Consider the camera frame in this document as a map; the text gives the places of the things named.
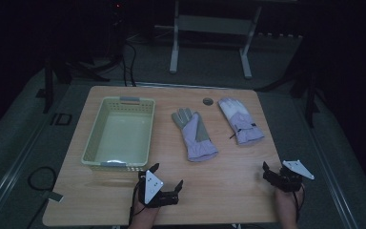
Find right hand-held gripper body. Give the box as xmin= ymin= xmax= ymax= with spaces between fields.
xmin=263 ymin=159 xmax=315 ymax=194

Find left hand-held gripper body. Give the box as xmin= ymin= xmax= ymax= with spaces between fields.
xmin=137 ymin=170 xmax=179 ymax=209

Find pale green plastic basket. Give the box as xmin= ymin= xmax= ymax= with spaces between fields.
xmin=80 ymin=95 xmax=156 ymax=173

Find lilac glove with grey palm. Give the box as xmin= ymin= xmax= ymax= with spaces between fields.
xmin=171 ymin=107 xmax=219 ymax=163

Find lilac glove with white fingers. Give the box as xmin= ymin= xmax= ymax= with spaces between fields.
xmin=217 ymin=96 xmax=266 ymax=146

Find person's left hand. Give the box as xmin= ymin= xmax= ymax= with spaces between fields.
xmin=128 ymin=203 xmax=160 ymax=229

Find person's right hand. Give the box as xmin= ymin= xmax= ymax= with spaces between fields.
xmin=274 ymin=189 xmax=304 ymax=229

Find black metal stand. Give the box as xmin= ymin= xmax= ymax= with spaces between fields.
xmin=36 ymin=56 xmax=109 ymax=115
xmin=256 ymin=63 xmax=328 ymax=128

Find grey tape piece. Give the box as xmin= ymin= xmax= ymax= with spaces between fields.
xmin=47 ymin=191 xmax=65 ymax=203

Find dark device with red light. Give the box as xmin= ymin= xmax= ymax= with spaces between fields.
xmin=109 ymin=0 xmax=127 ymax=30

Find left hand-held gripper cable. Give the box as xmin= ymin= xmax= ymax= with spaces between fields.
xmin=128 ymin=179 xmax=147 ymax=227

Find black hanging cables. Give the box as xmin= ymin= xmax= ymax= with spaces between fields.
xmin=120 ymin=41 xmax=137 ymax=88

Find black cable loop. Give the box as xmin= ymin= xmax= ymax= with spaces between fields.
xmin=27 ymin=166 xmax=58 ymax=193

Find white metal desk frame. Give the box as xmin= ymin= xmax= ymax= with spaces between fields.
xmin=153 ymin=0 xmax=263 ymax=80

